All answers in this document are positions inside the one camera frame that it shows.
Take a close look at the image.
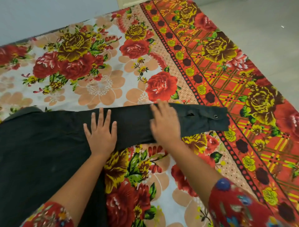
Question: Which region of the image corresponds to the red floral patterned top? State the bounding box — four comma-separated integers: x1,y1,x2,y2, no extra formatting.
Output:
21,178,291,227

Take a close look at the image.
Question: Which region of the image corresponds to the person's right forearm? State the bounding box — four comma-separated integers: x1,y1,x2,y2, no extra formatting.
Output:
163,143,225,208

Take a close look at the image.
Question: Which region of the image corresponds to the person's left forearm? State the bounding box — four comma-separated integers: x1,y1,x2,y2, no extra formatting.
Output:
46,153,112,227

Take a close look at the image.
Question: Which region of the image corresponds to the black shirt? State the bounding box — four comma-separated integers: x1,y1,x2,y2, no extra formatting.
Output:
0,103,231,227

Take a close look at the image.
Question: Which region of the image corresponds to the floral patterned bedsheet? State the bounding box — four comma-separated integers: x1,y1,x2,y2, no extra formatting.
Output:
0,0,299,227

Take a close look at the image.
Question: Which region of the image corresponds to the person's right hand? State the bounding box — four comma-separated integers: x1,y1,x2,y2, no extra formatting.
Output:
150,99,182,148

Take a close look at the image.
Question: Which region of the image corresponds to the person's left hand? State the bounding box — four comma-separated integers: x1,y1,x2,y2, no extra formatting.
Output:
83,108,118,157

